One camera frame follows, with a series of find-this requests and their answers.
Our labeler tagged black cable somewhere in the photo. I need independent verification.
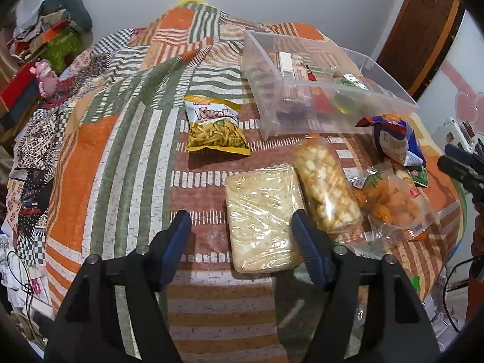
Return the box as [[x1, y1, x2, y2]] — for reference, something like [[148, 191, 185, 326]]
[[442, 255, 484, 333]]

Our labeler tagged pile of clothes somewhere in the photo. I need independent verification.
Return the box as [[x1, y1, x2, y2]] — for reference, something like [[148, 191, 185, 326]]
[[9, 0, 94, 77]]

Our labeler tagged patchwork blanket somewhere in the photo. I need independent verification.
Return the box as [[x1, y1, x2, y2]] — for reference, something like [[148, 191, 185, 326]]
[[5, 2, 467, 363]]

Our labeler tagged green round snack packet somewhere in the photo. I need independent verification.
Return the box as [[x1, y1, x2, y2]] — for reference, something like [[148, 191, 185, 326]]
[[333, 75, 370, 116]]

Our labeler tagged pink plush toy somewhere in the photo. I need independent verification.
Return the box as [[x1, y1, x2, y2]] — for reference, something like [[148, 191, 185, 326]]
[[30, 60, 60, 101]]

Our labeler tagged beige cracker pack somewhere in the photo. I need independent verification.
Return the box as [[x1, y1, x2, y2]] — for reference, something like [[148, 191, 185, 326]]
[[279, 51, 310, 81]]

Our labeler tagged red box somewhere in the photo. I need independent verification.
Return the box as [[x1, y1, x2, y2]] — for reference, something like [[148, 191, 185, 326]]
[[0, 64, 42, 111]]

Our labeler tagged white device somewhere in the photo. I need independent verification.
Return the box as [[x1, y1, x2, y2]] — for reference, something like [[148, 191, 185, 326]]
[[431, 116, 484, 156]]

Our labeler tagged red snack packet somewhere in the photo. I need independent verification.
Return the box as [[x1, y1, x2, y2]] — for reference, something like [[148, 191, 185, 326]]
[[313, 86, 335, 116]]

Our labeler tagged brown wooden door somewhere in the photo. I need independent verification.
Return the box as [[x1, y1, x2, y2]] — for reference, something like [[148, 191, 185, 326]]
[[376, 0, 466, 101]]

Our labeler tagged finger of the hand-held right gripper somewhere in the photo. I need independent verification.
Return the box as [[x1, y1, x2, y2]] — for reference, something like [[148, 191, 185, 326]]
[[437, 144, 484, 198]]

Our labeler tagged yellow snack stick bag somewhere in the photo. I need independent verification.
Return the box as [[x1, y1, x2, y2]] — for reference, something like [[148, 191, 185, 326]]
[[184, 96, 251, 156]]

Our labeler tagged clear bag of orange snacks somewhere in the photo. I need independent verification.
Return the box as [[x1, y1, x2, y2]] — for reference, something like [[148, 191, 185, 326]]
[[353, 161, 440, 243]]

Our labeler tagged blue snack bag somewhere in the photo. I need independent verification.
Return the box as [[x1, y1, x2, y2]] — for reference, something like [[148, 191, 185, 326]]
[[355, 113, 427, 167]]

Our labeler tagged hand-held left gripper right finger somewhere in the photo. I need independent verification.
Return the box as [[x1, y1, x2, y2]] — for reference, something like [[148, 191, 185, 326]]
[[291, 209, 441, 363]]

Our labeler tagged small green snack packet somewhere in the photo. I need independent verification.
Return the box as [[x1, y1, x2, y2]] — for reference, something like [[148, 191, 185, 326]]
[[411, 166, 430, 188]]

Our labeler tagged clear bag of puffed balls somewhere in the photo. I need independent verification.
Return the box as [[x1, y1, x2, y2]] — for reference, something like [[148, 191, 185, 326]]
[[293, 134, 364, 236]]

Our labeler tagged pink bow wall sticker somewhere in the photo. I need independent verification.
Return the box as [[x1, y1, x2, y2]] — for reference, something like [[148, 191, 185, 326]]
[[440, 60, 484, 122]]

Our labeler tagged clear plastic storage box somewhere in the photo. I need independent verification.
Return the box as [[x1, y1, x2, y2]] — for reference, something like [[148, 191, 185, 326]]
[[242, 29, 420, 139]]

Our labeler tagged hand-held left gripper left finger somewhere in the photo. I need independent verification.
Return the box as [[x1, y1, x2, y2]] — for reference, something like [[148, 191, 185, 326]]
[[44, 210, 192, 363]]

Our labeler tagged clear pale noodle packet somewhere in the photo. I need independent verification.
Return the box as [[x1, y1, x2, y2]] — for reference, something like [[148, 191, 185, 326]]
[[226, 164, 308, 273]]

